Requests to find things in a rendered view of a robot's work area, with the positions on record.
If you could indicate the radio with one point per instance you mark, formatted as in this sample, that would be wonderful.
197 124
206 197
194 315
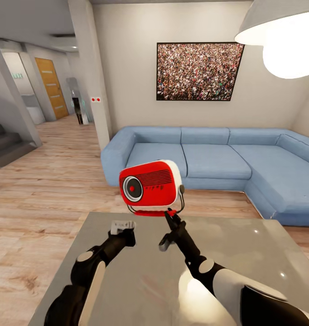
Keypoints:
154 184

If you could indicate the door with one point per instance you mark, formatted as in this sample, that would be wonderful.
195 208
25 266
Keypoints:
52 86

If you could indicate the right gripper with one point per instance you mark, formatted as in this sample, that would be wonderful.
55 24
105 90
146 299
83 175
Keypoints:
178 232

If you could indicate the stairs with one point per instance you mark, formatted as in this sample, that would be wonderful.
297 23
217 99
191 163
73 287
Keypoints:
12 147

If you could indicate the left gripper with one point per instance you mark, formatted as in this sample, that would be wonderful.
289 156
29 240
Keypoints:
123 239

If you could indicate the sofa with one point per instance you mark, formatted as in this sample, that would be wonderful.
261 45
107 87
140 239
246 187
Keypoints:
270 165

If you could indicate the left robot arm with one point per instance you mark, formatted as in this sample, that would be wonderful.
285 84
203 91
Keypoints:
75 304

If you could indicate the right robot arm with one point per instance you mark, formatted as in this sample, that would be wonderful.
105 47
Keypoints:
250 303

